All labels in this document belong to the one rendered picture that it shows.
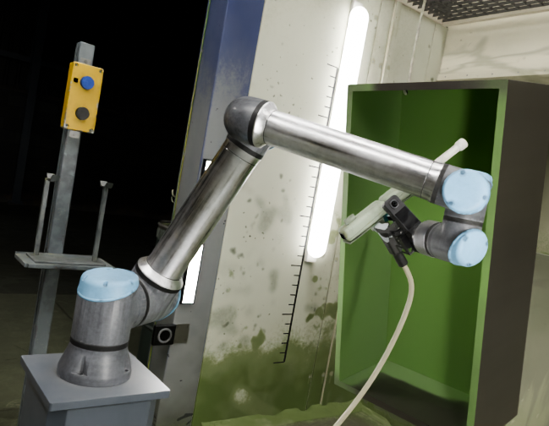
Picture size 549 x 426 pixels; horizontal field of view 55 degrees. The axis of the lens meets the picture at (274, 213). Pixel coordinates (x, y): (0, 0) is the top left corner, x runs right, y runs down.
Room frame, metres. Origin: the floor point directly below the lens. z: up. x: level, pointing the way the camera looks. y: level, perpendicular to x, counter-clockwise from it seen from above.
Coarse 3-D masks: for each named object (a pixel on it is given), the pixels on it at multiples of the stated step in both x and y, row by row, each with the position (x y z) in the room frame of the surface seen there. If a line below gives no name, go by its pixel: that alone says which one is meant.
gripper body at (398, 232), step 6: (390, 228) 1.44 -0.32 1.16; (396, 228) 1.42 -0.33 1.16; (414, 228) 1.36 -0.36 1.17; (396, 234) 1.41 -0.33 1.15; (402, 234) 1.41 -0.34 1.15; (396, 240) 1.47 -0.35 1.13; (402, 240) 1.41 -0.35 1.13; (408, 240) 1.42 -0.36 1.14; (396, 246) 1.46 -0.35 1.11; (402, 246) 1.43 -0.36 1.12; (408, 246) 1.42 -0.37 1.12; (402, 252) 1.46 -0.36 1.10; (408, 252) 1.42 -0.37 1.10
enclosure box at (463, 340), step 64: (384, 128) 2.18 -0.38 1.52; (448, 128) 2.09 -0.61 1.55; (512, 128) 1.62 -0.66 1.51; (384, 192) 2.23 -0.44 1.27; (512, 192) 1.67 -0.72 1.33; (384, 256) 2.29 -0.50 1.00; (512, 256) 1.74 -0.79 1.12; (384, 320) 2.35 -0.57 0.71; (448, 320) 2.14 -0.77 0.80; (512, 320) 1.81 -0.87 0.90; (384, 384) 2.16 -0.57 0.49; (448, 384) 2.16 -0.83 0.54; (512, 384) 1.88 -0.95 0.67
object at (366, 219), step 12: (456, 144) 1.61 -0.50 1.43; (444, 156) 1.59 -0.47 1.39; (396, 192) 1.52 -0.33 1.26; (372, 204) 1.53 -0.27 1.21; (360, 216) 1.49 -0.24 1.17; (372, 216) 1.49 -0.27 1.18; (348, 228) 1.47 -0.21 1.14; (360, 228) 1.48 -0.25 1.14; (372, 228) 1.50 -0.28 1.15; (348, 240) 1.48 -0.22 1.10; (396, 252) 1.54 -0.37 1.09
